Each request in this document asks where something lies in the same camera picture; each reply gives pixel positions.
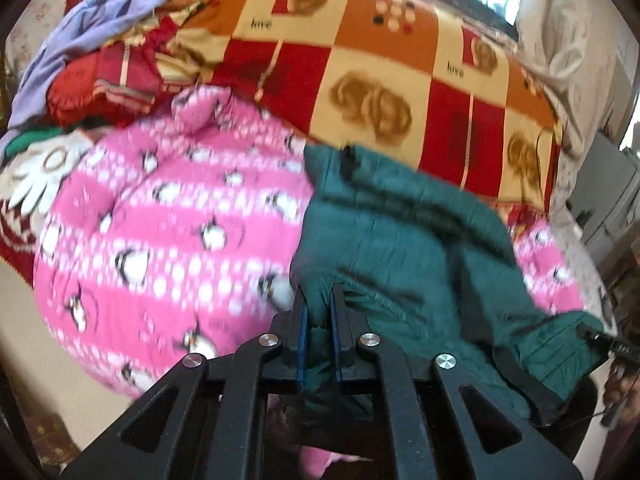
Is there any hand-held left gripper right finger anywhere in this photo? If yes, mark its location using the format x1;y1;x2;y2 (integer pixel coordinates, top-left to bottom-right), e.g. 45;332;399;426
327;282;583;480

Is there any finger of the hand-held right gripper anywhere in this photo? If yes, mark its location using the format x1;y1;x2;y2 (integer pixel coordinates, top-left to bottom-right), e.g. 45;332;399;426
577;325;640;358

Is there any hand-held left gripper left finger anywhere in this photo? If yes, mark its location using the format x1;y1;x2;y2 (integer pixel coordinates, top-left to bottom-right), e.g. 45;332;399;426
60;285;308;480

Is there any green quilted puffer jacket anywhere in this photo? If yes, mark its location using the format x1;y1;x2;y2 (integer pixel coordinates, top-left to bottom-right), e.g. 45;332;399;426
270;142;613;461

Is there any person's right hand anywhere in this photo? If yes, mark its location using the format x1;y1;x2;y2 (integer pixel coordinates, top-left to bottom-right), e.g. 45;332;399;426
602;360;640;423

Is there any grey cabinet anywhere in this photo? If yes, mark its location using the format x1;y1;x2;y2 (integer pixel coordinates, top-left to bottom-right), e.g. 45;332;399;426
567;130;640;266

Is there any pink penguin print blanket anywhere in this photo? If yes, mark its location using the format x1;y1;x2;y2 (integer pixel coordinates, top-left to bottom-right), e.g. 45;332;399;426
32;85;586;466

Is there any red blanket with white print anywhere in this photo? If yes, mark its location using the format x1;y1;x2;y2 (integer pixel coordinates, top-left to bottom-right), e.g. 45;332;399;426
0;127;96;286

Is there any red yellow rose print quilt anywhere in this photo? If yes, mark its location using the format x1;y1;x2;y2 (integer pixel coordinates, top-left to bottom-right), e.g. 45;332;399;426
47;0;563;216

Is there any beige crumpled cloth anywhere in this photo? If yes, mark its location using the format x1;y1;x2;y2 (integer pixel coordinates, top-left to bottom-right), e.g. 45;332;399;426
515;0;636;211

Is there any lavender cloth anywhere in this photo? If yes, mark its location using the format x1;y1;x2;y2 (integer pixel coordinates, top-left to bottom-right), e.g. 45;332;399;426
0;0;176;156

